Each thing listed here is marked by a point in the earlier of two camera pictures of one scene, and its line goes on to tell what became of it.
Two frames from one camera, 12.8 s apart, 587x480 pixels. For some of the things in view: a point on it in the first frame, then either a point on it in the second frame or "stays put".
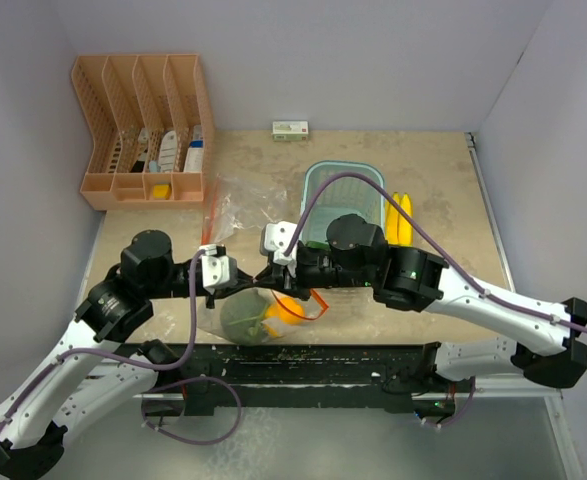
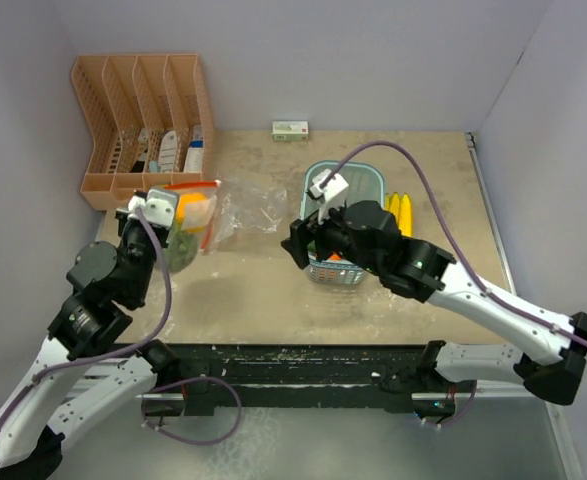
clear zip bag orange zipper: x=258 y=315 -> x=191 y=230
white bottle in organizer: x=168 y=152 stays put
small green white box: x=290 y=130 stays put
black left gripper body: x=209 y=298 -> x=131 y=230
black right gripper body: x=317 y=269 -> x=333 y=236
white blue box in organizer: x=194 y=157 stays put
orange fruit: x=275 y=313 -> x=192 y=212
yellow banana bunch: x=399 y=228 stays put
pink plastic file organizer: x=150 y=121 stays put
